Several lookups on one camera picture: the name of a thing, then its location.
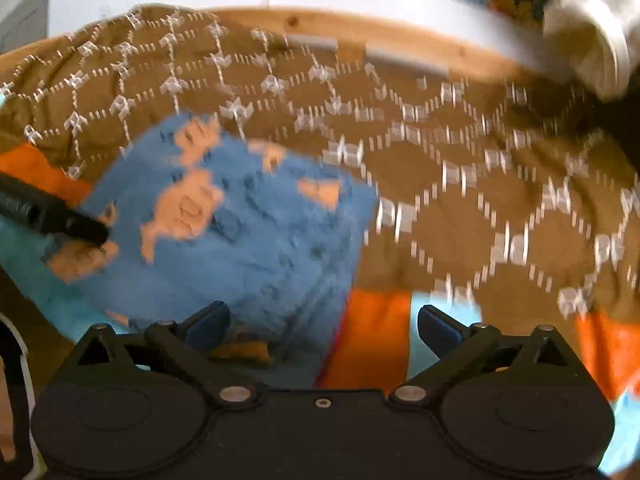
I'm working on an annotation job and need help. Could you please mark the brown patterned blanket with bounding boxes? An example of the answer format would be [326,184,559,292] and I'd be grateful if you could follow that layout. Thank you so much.
[0,4,640,321]

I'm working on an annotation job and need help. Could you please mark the white cloth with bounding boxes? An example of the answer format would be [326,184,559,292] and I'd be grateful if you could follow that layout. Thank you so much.
[542,0,640,101]

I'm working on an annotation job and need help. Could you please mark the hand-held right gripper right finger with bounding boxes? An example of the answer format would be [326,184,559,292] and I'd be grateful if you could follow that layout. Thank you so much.
[387,304,583,406]

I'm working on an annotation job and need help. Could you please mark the orange and light-blue sheet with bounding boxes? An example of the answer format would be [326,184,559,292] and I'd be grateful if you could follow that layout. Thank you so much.
[0,142,640,476]

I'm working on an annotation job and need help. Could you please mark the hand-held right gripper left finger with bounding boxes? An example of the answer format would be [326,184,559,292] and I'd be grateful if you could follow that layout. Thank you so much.
[65,301,261,406]

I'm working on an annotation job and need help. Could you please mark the blue pants with orange print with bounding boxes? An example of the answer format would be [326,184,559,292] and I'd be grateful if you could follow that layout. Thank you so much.
[40,110,382,386]

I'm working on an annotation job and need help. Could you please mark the grey door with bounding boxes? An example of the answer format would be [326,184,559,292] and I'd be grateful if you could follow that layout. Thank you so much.
[0,0,54,55]

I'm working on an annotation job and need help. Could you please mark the wooden bed frame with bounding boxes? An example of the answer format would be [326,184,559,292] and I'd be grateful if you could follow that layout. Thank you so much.
[0,5,556,92]

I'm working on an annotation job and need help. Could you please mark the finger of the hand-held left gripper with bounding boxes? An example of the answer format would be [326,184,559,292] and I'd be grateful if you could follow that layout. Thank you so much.
[0,171,112,247]

